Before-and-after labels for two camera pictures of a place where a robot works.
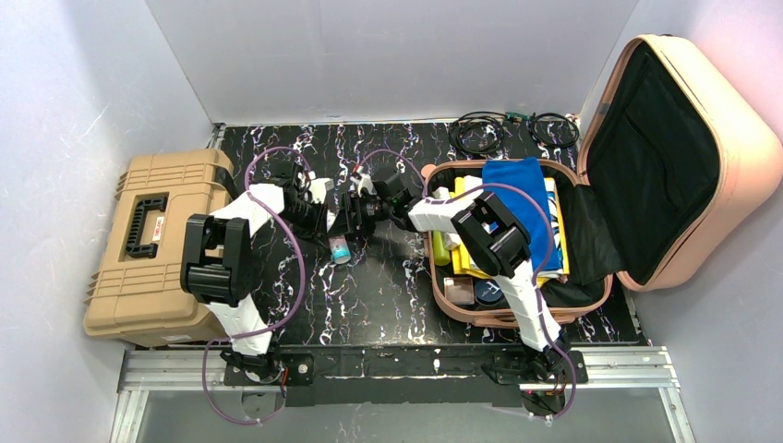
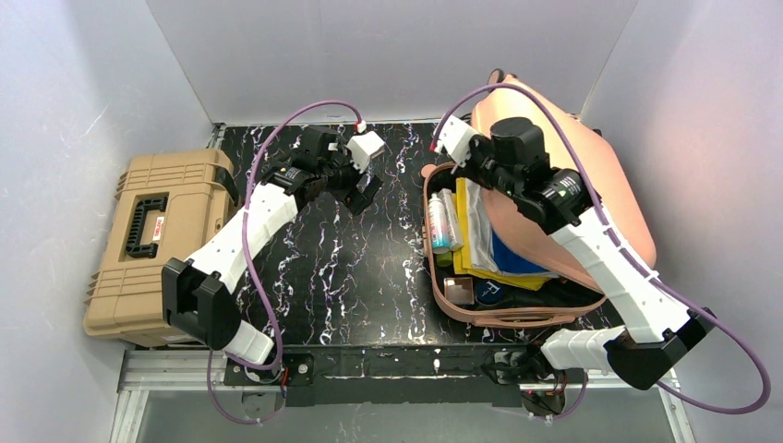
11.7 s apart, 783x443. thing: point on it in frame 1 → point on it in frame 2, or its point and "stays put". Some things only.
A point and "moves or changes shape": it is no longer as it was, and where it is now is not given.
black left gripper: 321,216 → 353,178
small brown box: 459,290 stays put
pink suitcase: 675,159 moves or changes shape
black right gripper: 356,212 → 483,161
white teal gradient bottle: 340,249 → 437,224
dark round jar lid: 488,293 stays put
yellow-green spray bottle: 441,254 stays put
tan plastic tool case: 137,292 stays put
